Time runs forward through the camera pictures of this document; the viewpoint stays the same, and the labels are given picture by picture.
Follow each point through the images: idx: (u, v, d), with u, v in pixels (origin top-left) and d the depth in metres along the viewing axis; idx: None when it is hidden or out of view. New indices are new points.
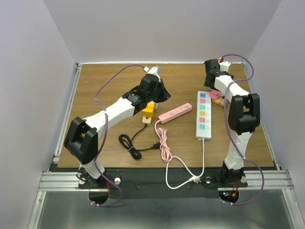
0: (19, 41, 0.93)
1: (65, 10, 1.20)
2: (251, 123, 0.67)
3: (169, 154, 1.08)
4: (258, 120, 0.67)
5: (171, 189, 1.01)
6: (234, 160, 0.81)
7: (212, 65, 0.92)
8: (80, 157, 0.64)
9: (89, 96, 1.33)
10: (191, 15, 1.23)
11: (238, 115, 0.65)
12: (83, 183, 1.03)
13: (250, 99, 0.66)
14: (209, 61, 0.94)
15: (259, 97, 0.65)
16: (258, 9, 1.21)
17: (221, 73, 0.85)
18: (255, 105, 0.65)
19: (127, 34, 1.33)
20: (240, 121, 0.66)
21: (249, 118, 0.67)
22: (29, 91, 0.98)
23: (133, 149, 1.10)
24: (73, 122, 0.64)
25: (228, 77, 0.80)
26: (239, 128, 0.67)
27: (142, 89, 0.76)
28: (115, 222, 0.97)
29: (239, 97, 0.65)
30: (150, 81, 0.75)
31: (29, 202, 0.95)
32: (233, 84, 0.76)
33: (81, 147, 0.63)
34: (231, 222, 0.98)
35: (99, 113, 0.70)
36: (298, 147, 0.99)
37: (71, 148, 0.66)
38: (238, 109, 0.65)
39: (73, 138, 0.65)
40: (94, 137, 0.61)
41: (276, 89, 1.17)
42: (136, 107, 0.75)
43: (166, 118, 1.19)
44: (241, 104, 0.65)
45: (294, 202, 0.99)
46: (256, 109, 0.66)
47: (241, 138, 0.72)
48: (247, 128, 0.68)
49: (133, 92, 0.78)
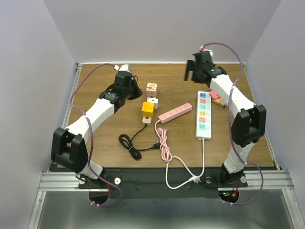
0: (19, 41, 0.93)
1: (65, 10, 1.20)
2: (256, 135, 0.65)
3: (169, 154, 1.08)
4: (262, 132, 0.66)
5: (171, 189, 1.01)
6: (235, 164, 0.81)
7: (205, 59, 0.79)
8: (72, 166, 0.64)
9: (88, 97, 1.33)
10: (191, 15, 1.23)
11: (245, 130, 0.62)
12: (83, 183, 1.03)
13: (256, 111, 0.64)
14: (200, 53, 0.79)
15: (265, 109, 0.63)
16: (258, 8, 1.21)
17: (217, 72, 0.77)
18: (262, 117, 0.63)
19: (127, 34, 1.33)
20: (246, 136, 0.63)
21: (254, 130, 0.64)
22: (29, 91, 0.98)
23: (133, 149, 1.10)
24: (54, 134, 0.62)
25: (228, 81, 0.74)
26: (245, 141, 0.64)
27: (117, 86, 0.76)
28: (116, 222, 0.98)
29: (246, 112, 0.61)
30: (125, 77, 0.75)
31: (29, 202, 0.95)
32: (234, 91, 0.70)
33: (71, 157, 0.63)
34: (231, 222, 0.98)
35: (80, 119, 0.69)
36: (299, 146, 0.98)
37: (60, 161, 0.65)
38: (246, 124, 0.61)
39: (59, 151, 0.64)
40: (81, 143, 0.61)
41: (276, 89, 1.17)
42: (116, 103, 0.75)
43: (166, 118, 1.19)
44: (248, 119, 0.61)
45: (294, 202, 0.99)
46: (262, 122, 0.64)
47: (245, 148, 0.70)
48: (251, 140, 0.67)
49: (108, 90, 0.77)
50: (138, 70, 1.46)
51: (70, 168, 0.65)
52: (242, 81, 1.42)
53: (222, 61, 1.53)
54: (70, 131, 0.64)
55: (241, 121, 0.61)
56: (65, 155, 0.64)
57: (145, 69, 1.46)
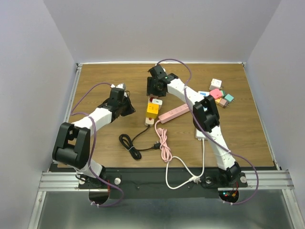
0: (19, 41, 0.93)
1: (65, 11, 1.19)
2: (214, 119, 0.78)
3: (169, 154, 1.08)
4: (218, 115, 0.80)
5: (171, 189, 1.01)
6: (223, 157, 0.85)
7: (158, 71, 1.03)
8: (76, 160, 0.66)
9: (88, 97, 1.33)
10: (192, 15, 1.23)
11: (203, 119, 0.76)
12: (83, 183, 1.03)
13: (208, 101, 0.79)
14: (154, 68, 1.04)
15: (213, 97, 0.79)
16: (258, 9, 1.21)
17: (169, 78, 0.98)
18: (212, 104, 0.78)
19: (127, 34, 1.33)
20: (207, 123, 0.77)
21: (211, 117, 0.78)
22: (29, 91, 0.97)
23: (133, 149, 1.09)
24: (61, 128, 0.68)
25: (182, 83, 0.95)
26: (208, 128, 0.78)
27: (112, 99, 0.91)
28: (116, 222, 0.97)
29: (199, 103, 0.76)
30: (119, 91, 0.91)
31: (29, 202, 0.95)
32: (188, 90, 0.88)
33: (75, 149, 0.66)
34: (231, 222, 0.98)
35: (85, 119, 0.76)
36: (299, 147, 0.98)
37: (63, 156, 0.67)
38: (202, 114, 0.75)
39: (63, 145, 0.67)
40: (87, 133, 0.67)
41: (276, 89, 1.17)
42: (112, 115, 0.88)
43: (166, 118, 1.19)
44: (202, 109, 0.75)
45: (294, 202, 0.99)
46: (214, 108, 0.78)
47: (215, 133, 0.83)
48: (213, 124, 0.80)
49: (105, 103, 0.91)
50: (138, 70, 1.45)
51: (73, 162, 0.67)
52: (243, 80, 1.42)
53: (222, 61, 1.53)
54: (75, 126, 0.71)
55: (198, 112, 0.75)
56: (67, 150, 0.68)
57: (145, 69, 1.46)
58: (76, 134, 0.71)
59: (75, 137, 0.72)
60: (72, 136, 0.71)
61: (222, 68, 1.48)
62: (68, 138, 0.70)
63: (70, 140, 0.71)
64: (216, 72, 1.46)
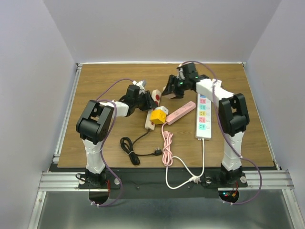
0: (20, 42, 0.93)
1: (65, 11, 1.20)
2: (241, 121, 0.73)
3: (170, 159, 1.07)
4: (247, 118, 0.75)
5: (171, 189, 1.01)
6: (231, 160, 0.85)
7: (190, 69, 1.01)
8: (96, 131, 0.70)
9: (106, 96, 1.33)
10: (191, 15, 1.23)
11: (228, 117, 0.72)
12: (83, 183, 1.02)
13: (237, 100, 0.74)
14: (187, 66, 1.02)
15: (244, 97, 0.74)
16: (258, 9, 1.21)
17: (200, 78, 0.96)
18: (242, 104, 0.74)
19: (127, 34, 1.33)
20: (231, 123, 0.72)
21: (238, 118, 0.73)
22: (29, 92, 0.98)
23: (132, 154, 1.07)
24: (88, 103, 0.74)
25: (210, 81, 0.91)
26: (233, 130, 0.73)
27: (128, 97, 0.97)
28: (116, 222, 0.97)
29: (227, 100, 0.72)
30: (135, 90, 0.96)
31: (29, 202, 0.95)
32: (216, 88, 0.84)
33: (98, 122, 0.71)
34: (232, 222, 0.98)
35: (108, 102, 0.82)
36: (299, 147, 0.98)
37: (86, 126, 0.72)
38: (228, 111, 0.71)
39: (88, 117, 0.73)
40: (111, 110, 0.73)
41: (276, 88, 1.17)
42: (128, 111, 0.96)
43: (173, 119, 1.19)
44: (229, 107, 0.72)
45: (294, 202, 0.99)
46: (244, 109, 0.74)
47: (236, 138, 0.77)
48: (239, 127, 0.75)
49: (121, 100, 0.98)
50: (138, 69, 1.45)
51: (93, 134, 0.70)
52: (242, 80, 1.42)
53: (222, 61, 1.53)
54: (100, 104, 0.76)
55: (223, 109, 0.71)
56: (89, 122, 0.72)
57: (145, 69, 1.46)
58: (100, 112, 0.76)
59: (97, 115, 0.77)
60: (95, 114, 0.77)
61: (222, 68, 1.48)
62: (92, 115, 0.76)
63: (93, 116, 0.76)
64: (215, 71, 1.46)
